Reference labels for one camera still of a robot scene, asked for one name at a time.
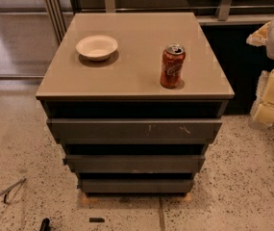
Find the grey top drawer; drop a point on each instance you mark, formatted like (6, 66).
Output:
(133, 131)

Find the orange soda can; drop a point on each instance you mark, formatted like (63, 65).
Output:
(173, 58)

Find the metal rod on floor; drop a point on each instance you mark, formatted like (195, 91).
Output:
(5, 194)

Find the grey bottom drawer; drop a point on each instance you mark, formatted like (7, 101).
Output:
(136, 186)

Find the metal vertical post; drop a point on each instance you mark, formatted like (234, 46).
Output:
(54, 11)

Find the grey drawer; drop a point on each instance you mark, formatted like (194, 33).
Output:
(136, 186)
(133, 131)
(134, 163)

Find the grey middle drawer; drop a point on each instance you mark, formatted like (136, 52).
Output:
(134, 163)

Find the white paper bowl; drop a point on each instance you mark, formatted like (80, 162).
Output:
(97, 48)

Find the small black floor block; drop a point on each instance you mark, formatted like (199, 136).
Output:
(96, 220)

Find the grey drawer cabinet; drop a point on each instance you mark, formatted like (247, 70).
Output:
(127, 85)

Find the black object on floor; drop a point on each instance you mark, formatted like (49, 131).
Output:
(45, 225)

